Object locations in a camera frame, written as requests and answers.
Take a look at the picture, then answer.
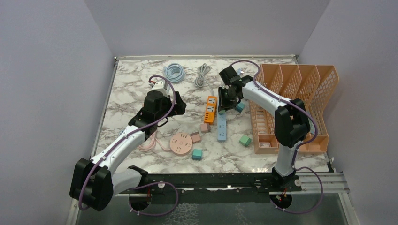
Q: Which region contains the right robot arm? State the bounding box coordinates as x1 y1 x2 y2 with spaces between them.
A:
217 66 311 191

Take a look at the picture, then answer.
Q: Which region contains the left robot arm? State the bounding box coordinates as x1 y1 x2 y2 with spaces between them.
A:
69 90 186 211

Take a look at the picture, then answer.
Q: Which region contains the teal plug adapter upper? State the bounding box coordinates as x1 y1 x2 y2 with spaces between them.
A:
235 102 245 113

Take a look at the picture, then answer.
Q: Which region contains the teal plug adapter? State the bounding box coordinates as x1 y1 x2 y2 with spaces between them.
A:
192 149 203 161
235 102 245 113

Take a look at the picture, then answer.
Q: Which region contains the pink plug adapter centre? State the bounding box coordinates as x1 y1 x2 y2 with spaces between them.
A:
200 123 210 134

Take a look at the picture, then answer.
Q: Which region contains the pink plug adapter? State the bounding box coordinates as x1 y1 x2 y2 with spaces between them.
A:
190 132 201 143
200 123 210 134

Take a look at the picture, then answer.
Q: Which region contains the pink plug adapter lower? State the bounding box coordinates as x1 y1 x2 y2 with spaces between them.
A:
190 132 201 143

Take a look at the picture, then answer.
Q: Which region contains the teal plug adapter front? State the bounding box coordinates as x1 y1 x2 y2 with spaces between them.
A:
192 149 203 161

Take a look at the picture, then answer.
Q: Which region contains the blue long power strip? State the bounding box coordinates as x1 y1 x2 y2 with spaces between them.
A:
217 113 227 142

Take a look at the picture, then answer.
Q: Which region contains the orange power strip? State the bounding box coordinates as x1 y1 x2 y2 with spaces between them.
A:
204 96 217 125

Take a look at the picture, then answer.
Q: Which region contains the pink round power strip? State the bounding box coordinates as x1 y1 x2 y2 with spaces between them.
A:
169 133 193 156

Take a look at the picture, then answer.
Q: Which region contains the orange plastic file rack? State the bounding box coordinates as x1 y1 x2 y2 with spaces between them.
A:
249 64 339 155

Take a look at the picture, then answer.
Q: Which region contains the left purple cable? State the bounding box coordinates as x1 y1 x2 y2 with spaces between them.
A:
77 75 180 217

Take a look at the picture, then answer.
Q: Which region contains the grey coiled cable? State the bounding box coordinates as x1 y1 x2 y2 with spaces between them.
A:
194 63 216 96

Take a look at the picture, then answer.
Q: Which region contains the blue coiled cable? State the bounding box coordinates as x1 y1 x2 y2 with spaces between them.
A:
164 63 185 84

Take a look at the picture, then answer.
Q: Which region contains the pink coiled cable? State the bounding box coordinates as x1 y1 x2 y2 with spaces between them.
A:
137 132 172 153

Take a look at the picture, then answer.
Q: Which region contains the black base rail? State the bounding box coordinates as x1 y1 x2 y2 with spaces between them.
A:
74 172 346 206

